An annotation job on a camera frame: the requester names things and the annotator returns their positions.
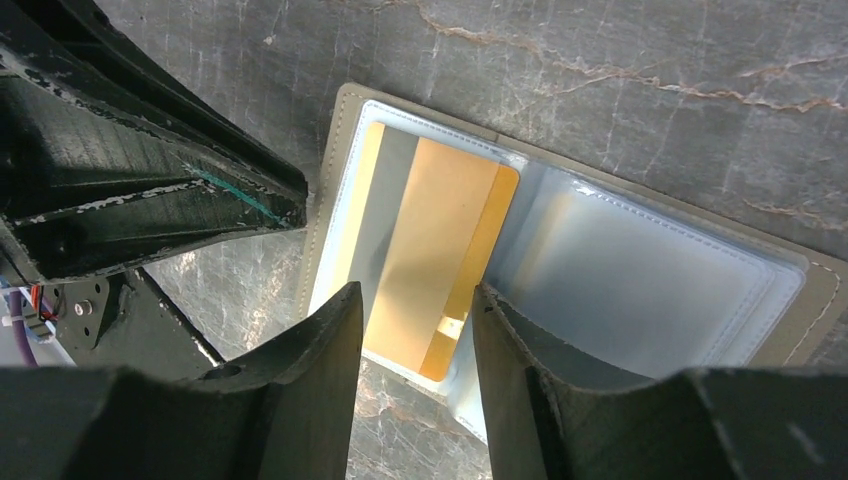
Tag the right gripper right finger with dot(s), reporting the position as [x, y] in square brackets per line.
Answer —
[554, 412]

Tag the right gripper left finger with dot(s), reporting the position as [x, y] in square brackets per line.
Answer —
[281, 411]

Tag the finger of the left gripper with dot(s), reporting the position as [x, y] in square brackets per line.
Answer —
[71, 50]
[82, 196]

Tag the olive card holder wallet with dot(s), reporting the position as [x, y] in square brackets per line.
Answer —
[632, 277]

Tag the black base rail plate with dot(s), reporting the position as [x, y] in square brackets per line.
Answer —
[127, 320]

